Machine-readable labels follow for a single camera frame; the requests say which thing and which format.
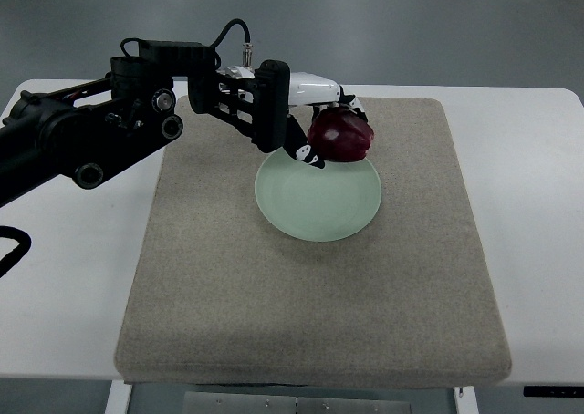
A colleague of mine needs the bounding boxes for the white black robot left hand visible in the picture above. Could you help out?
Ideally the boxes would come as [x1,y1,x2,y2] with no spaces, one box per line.
[216,65,373,170]

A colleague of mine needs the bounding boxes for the red apple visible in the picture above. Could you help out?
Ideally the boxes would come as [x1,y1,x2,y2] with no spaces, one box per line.
[308,107,374,162]

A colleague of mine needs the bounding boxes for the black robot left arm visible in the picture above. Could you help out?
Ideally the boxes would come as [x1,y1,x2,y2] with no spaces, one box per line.
[1,39,290,205]

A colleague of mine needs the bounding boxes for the pale green plate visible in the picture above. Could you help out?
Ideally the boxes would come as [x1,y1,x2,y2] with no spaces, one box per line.
[255,149,382,243]

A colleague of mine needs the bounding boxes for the beige fabric cushion mat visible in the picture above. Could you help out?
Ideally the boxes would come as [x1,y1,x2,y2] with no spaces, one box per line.
[114,98,512,388]

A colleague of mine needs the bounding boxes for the white left table leg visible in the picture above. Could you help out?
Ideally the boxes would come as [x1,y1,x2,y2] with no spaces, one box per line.
[104,380,133,414]

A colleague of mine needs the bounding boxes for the white table leg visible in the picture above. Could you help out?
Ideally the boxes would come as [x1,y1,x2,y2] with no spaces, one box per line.
[104,380,133,414]
[453,386,480,414]

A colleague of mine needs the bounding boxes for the white right table leg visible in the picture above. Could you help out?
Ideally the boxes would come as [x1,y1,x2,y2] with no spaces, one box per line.
[453,386,480,414]

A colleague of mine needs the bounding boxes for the black table control panel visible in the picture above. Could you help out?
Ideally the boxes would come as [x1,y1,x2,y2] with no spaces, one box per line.
[523,386,584,398]

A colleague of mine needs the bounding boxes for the metal table base plate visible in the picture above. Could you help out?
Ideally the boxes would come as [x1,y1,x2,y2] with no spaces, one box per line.
[182,392,412,414]

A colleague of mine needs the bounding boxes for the black cable loop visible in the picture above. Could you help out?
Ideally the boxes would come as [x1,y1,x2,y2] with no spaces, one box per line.
[0,224,33,278]

